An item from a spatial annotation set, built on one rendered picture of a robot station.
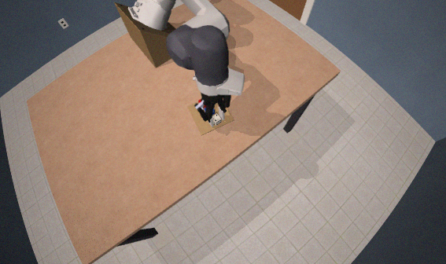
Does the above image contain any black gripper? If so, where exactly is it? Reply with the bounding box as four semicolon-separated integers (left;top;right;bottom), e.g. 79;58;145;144
194;93;231;127

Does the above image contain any white die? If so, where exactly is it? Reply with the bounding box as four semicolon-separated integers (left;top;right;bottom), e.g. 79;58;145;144
212;113;222;126

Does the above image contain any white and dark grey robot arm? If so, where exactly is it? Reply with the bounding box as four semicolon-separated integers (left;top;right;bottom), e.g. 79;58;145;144
128;0;245;96

